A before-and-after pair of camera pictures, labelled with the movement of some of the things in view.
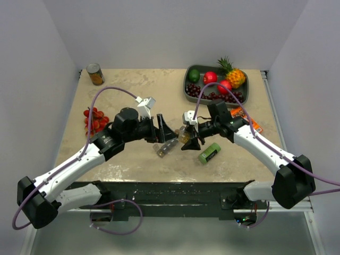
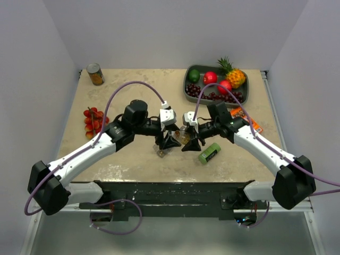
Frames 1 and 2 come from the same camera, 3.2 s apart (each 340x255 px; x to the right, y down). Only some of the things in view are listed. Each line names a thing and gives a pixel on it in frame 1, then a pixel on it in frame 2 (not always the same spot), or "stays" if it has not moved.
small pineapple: (236, 77) stays
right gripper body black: (207, 129) stays
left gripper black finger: (166, 133) -> (169, 142)
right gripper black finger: (194, 144) stays
